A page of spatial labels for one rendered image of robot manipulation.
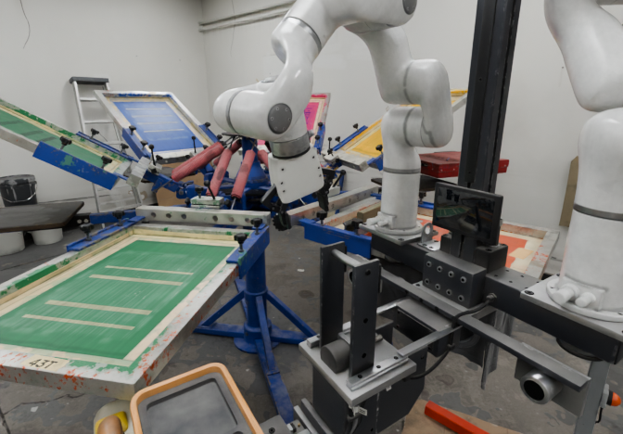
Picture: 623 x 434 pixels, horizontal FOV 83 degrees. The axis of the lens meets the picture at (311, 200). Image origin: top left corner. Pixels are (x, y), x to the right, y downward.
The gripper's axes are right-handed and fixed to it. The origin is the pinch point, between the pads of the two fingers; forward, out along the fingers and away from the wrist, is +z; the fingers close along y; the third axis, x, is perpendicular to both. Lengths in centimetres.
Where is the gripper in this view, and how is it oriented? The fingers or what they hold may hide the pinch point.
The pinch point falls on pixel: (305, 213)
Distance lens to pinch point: 75.9
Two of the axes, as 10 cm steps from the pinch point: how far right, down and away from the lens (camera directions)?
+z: 1.7, 8.3, 5.3
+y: -8.6, 3.9, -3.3
